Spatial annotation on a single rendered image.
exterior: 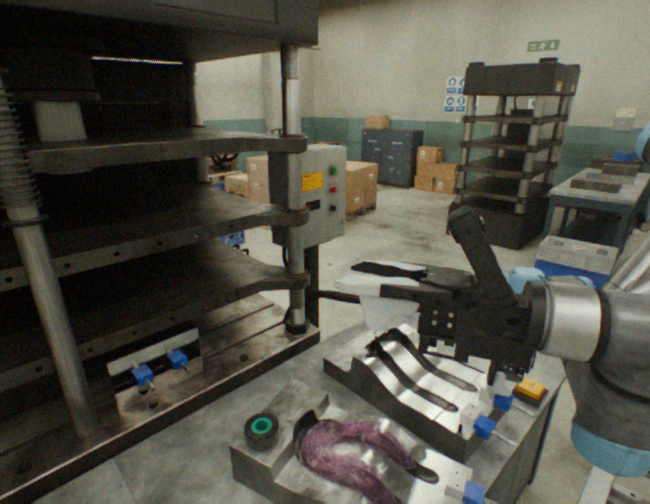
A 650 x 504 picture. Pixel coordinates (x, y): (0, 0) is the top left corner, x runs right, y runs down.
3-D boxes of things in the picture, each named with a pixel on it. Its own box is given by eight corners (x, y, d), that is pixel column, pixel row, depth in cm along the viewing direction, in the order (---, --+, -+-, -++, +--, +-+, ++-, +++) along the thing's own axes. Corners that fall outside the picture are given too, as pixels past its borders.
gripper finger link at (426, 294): (380, 302, 38) (469, 308, 38) (381, 288, 38) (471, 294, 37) (377, 287, 43) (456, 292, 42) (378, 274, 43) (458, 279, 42)
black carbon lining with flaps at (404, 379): (479, 393, 109) (484, 365, 105) (451, 423, 99) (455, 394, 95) (383, 341, 132) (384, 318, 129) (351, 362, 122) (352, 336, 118)
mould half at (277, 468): (469, 485, 90) (476, 450, 86) (444, 602, 69) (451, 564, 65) (293, 408, 113) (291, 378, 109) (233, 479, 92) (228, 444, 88)
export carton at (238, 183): (270, 202, 616) (269, 177, 601) (248, 207, 585) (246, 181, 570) (246, 196, 655) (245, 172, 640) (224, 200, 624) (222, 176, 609)
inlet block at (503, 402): (536, 418, 99) (540, 402, 97) (528, 429, 95) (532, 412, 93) (486, 392, 108) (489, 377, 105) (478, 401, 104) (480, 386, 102)
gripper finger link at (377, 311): (330, 333, 41) (417, 339, 40) (333, 280, 40) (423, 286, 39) (332, 321, 44) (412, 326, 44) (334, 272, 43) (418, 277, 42)
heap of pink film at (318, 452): (419, 457, 91) (422, 432, 88) (394, 524, 76) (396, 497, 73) (324, 416, 102) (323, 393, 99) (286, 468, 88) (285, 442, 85)
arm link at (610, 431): (625, 415, 47) (653, 340, 43) (665, 497, 38) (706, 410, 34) (554, 399, 50) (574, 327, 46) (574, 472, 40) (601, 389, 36)
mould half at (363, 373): (505, 412, 111) (514, 375, 106) (462, 467, 95) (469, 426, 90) (372, 340, 145) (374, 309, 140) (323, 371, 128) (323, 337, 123)
